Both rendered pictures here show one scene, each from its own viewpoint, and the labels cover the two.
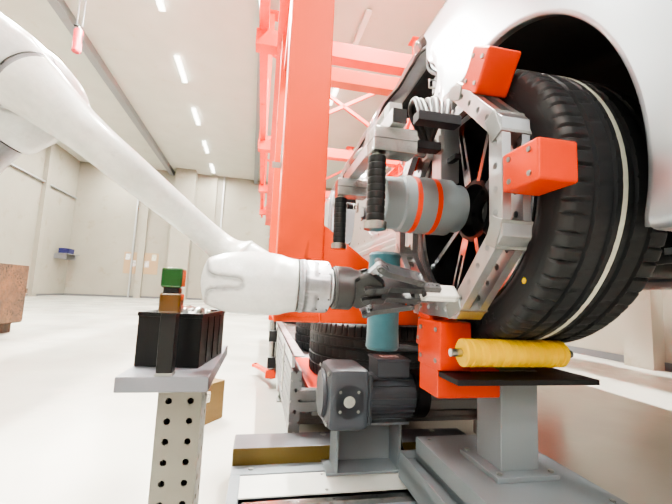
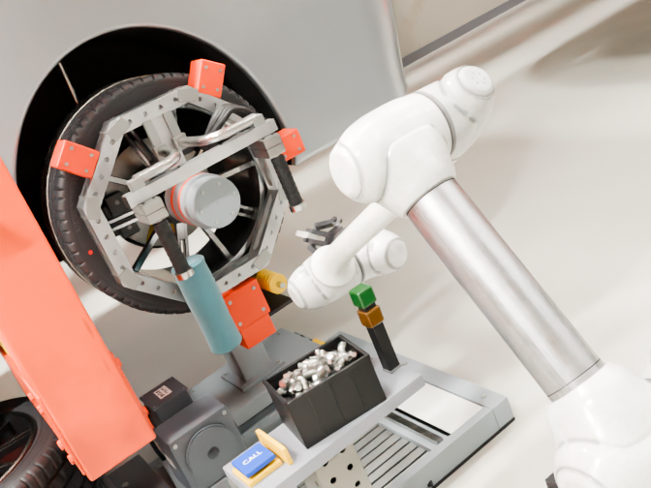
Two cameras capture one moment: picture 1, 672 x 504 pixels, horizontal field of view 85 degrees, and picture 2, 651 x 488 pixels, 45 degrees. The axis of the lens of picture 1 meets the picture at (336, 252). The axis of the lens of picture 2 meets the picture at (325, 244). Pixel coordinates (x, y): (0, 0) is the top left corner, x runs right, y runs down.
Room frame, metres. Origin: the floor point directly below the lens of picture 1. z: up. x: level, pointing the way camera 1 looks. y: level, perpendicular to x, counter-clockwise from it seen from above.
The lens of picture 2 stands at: (1.17, 1.80, 1.36)
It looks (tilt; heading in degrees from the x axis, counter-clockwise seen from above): 21 degrees down; 255
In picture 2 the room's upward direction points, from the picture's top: 23 degrees counter-clockwise
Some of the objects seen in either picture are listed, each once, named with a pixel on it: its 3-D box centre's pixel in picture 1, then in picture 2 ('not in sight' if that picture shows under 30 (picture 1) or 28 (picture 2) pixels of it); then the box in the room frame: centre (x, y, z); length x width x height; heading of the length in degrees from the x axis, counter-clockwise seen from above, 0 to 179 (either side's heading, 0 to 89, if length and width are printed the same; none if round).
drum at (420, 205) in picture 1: (418, 205); (201, 199); (0.90, -0.20, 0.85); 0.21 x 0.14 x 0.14; 101
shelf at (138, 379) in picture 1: (184, 363); (325, 425); (0.94, 0.36, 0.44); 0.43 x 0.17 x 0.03; 11
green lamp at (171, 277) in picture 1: (173, 277); (362, 295); (0.75, 0.33, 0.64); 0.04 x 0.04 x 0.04; 11
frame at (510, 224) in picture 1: (444, 208); (190, 198); (0.92, -0.27, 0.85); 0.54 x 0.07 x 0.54; 11
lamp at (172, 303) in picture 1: (171, 302); (370, 315); (0.75, 0.33, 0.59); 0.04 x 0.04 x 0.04; 11
